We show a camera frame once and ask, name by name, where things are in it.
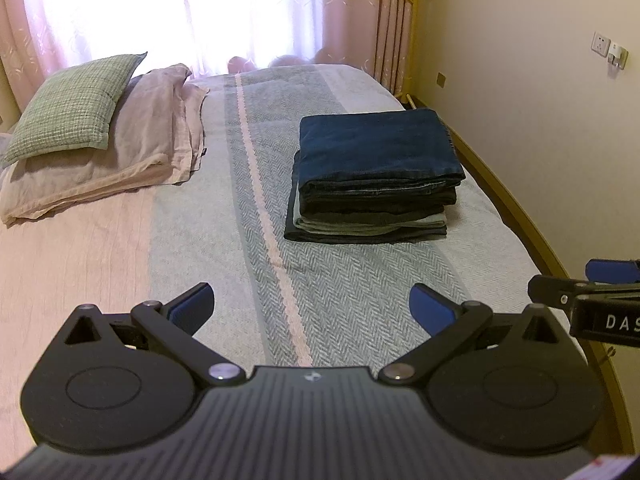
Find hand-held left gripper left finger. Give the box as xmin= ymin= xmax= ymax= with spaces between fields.
xmin=63 ymin=283 xmax=246 ymax=387

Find pink patterned curtain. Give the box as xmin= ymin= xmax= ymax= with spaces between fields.
xmin=0 ymin=0 xmax=418 ymax=111

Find dark brown garment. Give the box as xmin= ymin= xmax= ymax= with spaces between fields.
xmin=283 ymin=180 xmax=449 ymax=245

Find blue denim jeans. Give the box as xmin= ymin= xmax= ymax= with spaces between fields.
xmin=297 ymin=108 xmax=467 ymax=216

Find white plug adapter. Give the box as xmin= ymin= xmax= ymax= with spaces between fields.
xmin=608 ymin=41 xmax=630 ymax=69

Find yellow wooden post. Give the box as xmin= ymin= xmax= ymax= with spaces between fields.
xmin=397 ymin=0 xmax=418 ymax=98

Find green checked pillow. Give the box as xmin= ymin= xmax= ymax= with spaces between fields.
xmin=2 ymin=52 xmax=149 ymax=166

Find wooden bed frame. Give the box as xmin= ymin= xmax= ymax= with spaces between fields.
xmin=400 ymin=92 xmax=632 ymax=426

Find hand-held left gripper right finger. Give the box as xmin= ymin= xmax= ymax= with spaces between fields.
xmin=378 ymin=283 xmax=567 ymax=389

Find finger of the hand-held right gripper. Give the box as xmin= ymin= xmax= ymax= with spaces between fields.
xmin=584 ymin=258 xmax=640 ymax=285
xmin=528 ymin=273 xmax=586 ymax=317

